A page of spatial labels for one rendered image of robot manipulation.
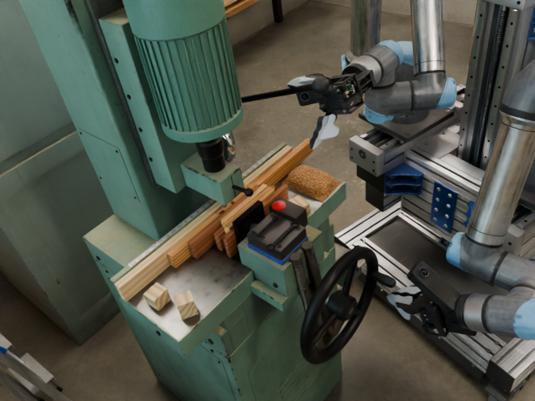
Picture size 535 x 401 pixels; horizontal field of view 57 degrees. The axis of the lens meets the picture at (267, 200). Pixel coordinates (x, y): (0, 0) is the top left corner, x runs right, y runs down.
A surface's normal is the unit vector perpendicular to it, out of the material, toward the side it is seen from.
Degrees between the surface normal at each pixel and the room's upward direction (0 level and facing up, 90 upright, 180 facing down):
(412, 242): 0
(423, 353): 0
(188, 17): 90
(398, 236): 0
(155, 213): 90
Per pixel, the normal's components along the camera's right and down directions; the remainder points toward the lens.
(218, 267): -0.13, -0.75
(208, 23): 0.71, 0.39
